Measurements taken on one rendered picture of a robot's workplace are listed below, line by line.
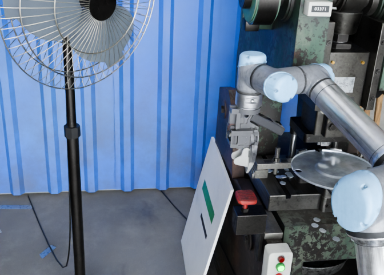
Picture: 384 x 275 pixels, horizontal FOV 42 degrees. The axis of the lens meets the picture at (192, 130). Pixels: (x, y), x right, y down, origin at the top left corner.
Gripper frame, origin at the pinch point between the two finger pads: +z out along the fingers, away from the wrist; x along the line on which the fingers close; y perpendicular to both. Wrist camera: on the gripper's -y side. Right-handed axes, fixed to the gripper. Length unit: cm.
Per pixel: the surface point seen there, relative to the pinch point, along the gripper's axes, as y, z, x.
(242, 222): 1.4, 16.9, 3.0
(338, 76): -30.3, -24.0, -15.1
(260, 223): -4.4, 17.8, 2.9
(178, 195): 5, 85, -129
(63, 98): 69, 25, -133
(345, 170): -35.3, 6.4, -9.0
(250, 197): -0.6, 9.0, 1.7
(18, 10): 65, -44, -11
